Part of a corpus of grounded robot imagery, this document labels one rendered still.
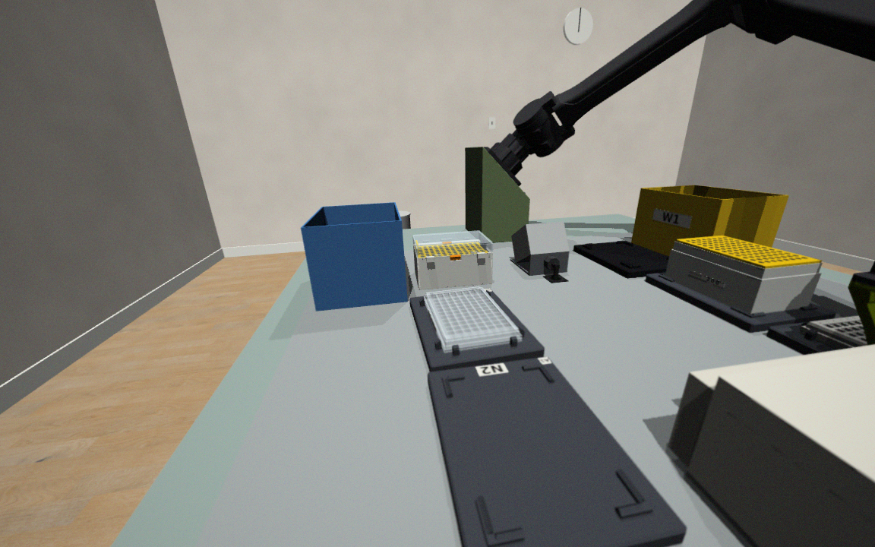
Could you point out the blue open-top bin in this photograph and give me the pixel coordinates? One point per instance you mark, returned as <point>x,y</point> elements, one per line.
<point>358,263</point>

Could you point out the white multi-well plate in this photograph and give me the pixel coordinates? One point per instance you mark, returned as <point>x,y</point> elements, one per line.
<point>470,318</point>

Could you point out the pale grey bench mat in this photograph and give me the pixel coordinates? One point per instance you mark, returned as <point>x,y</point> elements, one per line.
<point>344,449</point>

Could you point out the yellow open-top bin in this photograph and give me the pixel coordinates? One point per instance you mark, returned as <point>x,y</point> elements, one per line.
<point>665,214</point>

